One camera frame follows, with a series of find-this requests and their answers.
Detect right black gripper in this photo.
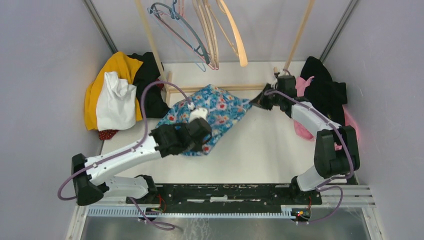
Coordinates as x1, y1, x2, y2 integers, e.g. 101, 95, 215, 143
250, 82, 284, 110

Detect blue floral skirt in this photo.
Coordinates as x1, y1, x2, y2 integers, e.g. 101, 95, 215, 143
156, 84, 252, 157

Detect pink plastic hanger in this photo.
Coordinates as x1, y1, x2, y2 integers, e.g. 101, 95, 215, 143
155, 0, 220, 71

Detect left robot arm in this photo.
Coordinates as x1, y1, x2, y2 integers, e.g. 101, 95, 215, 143
71, 118, 212, 206

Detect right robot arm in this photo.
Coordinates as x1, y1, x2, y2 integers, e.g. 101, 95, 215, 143
249, 75, 360, 204

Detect wooden hanger front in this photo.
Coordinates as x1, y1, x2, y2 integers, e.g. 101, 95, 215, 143
217, 0, 248, 67

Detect wooden hanger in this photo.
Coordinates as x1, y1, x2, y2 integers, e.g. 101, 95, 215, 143
202, 0, 239, 71
217, 0, 248, 67
192, 0, 212, 68

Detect wooden hanger middle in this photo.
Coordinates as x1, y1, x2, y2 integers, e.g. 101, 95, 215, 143
202, 0, 239, 71

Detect light blue plastic hanger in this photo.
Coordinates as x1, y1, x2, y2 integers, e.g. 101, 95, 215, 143
147, 4, 207, 73

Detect wooden hanger back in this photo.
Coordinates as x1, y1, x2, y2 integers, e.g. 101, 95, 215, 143
192, 0, 212, 68

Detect wooden clothes rack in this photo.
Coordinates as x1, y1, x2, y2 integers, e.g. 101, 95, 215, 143
135, 0, 315, 103

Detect black garment right pile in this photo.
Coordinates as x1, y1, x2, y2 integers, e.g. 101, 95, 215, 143
300, 56, 348, 126

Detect black garment pile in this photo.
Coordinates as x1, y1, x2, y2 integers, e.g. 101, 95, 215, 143
300, 56, 348, 126
127, 51, 171, 119

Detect black garment left pile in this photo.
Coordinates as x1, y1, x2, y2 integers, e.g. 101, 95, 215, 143
127, 51, 171, 119

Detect pink garment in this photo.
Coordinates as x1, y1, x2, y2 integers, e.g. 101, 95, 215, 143
293, 76, 361, 142

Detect white garment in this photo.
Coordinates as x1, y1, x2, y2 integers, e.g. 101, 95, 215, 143
96, 71, 137, 131

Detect red dotted garment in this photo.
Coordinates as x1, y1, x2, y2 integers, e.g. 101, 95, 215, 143
98, 129, 119, 141

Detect yellow garment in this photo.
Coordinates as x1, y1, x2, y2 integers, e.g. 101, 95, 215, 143
83, 51, 144, 131

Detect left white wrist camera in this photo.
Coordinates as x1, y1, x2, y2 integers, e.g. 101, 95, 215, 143
188, 102, 209, 123

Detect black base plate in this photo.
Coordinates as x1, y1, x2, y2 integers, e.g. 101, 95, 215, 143
135, 183, 323, 214

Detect white slotted cable duct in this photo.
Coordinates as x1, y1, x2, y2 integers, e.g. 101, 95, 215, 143
86, 206, 295, 220

